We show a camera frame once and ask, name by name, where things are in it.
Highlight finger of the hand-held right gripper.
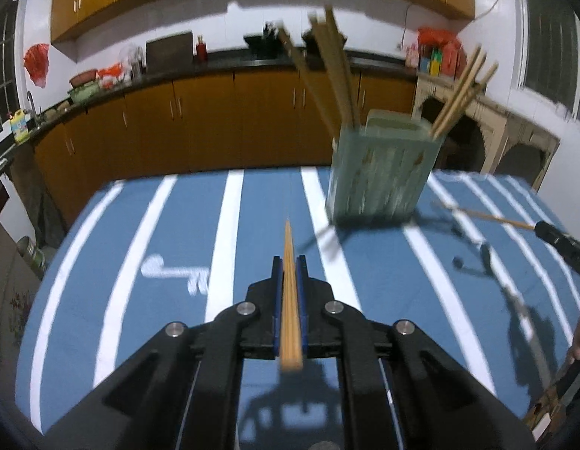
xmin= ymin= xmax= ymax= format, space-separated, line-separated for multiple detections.
xmin=534 ymin=220 xmax=580 ymax=288

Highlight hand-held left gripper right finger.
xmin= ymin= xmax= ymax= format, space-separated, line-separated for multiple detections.
xmin=296 ymin=254 xmax=538 ymax=450

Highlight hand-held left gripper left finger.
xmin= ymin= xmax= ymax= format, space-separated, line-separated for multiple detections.
xmin=41 ymin=255 xmax=284 ymax=450

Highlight green perforated utensil holder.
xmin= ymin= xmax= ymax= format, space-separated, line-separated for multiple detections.
xmin=325 ymin=108 xmax=445 ymax=224

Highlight blue white striped tablecloth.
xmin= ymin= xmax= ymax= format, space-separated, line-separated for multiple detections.
xmin=15 ymin=165 xmax=580 ymax=438

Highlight beige carved side table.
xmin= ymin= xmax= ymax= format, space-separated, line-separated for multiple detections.
xmin=411 ymin=74 xmax=562 ymax=189

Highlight barred window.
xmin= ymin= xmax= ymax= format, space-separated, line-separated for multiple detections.
xmin=0 ymin=2 xmax=20 ymax=138
xmin=517 ymin=0 xmax=580 ymax=128

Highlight orange wooden base cabinets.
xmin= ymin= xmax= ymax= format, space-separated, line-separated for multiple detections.
xmin=33 ymin=66 xmax=418 ymax=227

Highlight red packages pile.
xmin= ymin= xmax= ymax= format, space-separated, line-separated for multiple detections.
xmin=404 ymin=27 xmax=463 ymax=79

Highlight black countertop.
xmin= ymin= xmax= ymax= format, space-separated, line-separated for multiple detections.
xmin=0 ymin=54 xmax=419 ymax=160

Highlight black wok with lid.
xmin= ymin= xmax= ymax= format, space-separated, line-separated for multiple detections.
xmin=301 ymin=27 xmax=346 ymax=58

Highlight dark cutting board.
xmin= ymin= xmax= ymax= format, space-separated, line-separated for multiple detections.
xmin=146 ymin=31 xmax=194 ymax=74

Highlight green basin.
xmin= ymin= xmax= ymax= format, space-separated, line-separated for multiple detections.
xmin=68 ymin=82 xmax=103 ymax=104

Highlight red basin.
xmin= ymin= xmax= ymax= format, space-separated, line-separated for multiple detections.
xmin=69 ymin=69 xmax=99 ymax=88

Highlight yellow detergent bottle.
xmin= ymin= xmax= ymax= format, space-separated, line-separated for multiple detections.
xmin=9 ymin=108 xmax=30 ymax=145

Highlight metal faucet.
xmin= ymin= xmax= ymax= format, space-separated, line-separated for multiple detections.
xmin=26 ymin=91 xmax=43 ymax=123

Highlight hanging red plastic bag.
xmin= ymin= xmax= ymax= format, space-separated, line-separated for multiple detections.
xmin=23 ymin=43 xmax=51 ymax=88

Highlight black wok with handle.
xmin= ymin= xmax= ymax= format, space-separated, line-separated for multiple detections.
xmin=243 ymin=21 xmax=293 ymax=58

